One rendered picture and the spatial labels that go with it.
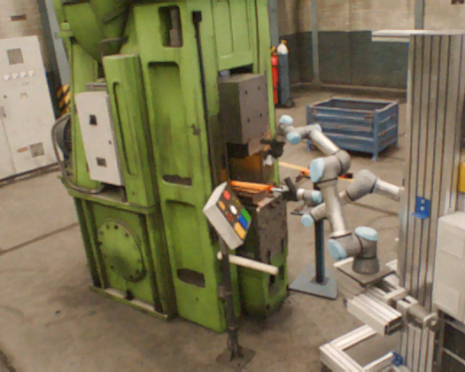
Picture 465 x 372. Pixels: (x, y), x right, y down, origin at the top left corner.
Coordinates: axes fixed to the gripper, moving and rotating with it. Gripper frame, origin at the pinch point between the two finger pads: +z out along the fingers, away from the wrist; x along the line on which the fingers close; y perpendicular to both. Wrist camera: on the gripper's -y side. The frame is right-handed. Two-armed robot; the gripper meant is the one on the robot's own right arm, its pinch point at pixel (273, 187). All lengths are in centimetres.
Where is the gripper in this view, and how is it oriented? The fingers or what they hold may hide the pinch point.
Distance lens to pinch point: 324.6
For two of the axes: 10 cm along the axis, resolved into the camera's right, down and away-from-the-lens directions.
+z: -8.1, -1.2, 5.7
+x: 5.8, -3.4, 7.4
